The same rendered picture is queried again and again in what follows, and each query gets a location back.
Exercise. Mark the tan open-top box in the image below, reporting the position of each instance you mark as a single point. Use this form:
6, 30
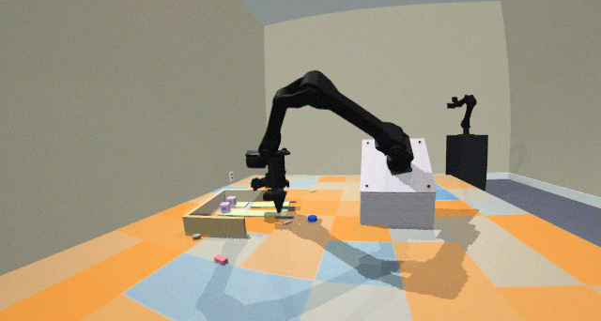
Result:
222, 212

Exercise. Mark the pink rectangular block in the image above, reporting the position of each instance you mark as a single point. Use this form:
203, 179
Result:
220, 259

